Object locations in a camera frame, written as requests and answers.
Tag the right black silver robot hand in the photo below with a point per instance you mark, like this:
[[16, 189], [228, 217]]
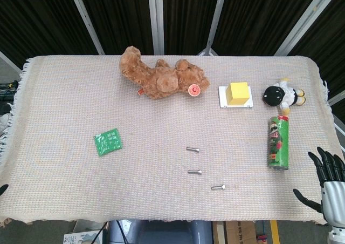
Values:
[[332, 198]]

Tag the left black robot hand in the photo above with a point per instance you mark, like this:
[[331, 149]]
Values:
[[2, 190]]

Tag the steel bolt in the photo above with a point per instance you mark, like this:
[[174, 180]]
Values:
[[218, 187], [194, 171], [192, 149]]

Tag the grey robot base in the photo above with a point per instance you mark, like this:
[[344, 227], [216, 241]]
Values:
[[161, 233]]

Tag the green Pringles can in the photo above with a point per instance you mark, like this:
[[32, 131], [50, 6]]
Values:
[[278, 144]]

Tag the white printed booklet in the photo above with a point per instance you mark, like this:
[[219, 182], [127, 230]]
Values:
[[81, 237]]

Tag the brown cardboard box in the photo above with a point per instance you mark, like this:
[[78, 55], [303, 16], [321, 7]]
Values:
[[237, 233]]

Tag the green foil sachet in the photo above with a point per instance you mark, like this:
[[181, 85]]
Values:
[[108, 142]]

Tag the black headed plush doll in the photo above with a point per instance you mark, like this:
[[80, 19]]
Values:
[[275, 95]]

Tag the yellow cube block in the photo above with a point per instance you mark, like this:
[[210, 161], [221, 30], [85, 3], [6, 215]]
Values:
[[237, 94]]

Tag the beige woven tablecloth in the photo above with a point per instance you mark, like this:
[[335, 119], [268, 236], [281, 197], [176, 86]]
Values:
[[151, 179]]

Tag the brown plush teddy bear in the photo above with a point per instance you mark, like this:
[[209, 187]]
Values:
[[159, 79]]

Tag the white square base plate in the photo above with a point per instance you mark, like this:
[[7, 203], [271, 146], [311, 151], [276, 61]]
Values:
[[221, 98]]

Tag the grey aluminium partition post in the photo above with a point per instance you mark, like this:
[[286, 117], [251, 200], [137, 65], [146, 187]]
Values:
[[307, 17], [215, 20], [157, 17], [86, 20]]

